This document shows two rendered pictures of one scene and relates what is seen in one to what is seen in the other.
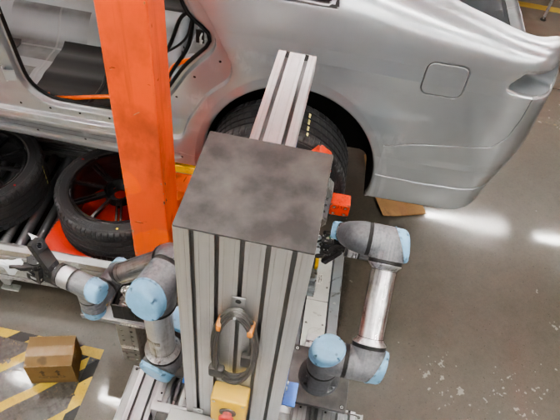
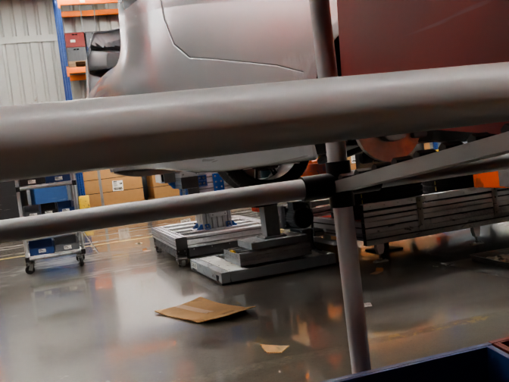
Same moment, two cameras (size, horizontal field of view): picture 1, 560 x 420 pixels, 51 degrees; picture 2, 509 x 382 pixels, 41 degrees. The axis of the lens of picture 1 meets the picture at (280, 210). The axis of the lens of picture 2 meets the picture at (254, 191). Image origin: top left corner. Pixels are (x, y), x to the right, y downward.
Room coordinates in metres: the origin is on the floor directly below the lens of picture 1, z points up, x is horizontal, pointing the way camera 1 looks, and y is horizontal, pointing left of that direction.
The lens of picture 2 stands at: (6.19, -1.71, 0.79)
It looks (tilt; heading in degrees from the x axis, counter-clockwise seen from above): 3 degrees down; 158
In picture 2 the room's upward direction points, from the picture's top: 7 degrees counter-clockwise
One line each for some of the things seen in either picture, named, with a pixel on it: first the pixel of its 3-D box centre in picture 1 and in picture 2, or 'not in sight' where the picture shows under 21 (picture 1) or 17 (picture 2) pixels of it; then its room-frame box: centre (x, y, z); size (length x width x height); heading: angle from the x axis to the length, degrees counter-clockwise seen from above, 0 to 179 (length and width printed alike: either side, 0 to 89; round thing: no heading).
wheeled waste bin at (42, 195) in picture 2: not in sight; (50, 199); (-4.59, -0.81, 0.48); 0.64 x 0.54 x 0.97; 2
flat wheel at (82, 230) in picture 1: (121, 200); (376, 196); (2.01, 0.85, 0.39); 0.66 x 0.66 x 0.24
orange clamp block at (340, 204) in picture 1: (339, 204); not in sight; (1.77, -0.26, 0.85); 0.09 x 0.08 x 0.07; 87
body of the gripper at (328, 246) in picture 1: (333, 245); not in sight; (1.53, -0.25, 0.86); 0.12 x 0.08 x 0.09; 87
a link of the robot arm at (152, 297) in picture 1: (160, 326); not in sight; (0.87, 0.31, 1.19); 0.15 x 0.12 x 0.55; 161
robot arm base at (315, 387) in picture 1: (321, 370); not in sight; (0.95, -0.22, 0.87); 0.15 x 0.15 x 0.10
